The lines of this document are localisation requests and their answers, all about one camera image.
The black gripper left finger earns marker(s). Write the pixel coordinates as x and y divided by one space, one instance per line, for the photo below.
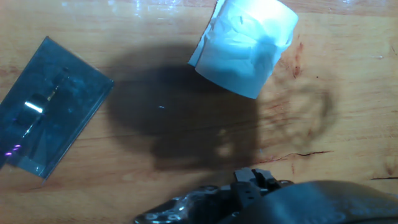
217 202

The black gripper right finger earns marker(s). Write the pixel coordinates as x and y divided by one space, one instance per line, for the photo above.
267 183

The orange wooden board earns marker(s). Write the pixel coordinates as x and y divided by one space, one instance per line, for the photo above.
342 109

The silver rectangular foil pack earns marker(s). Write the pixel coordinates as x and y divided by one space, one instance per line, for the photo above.
62 102

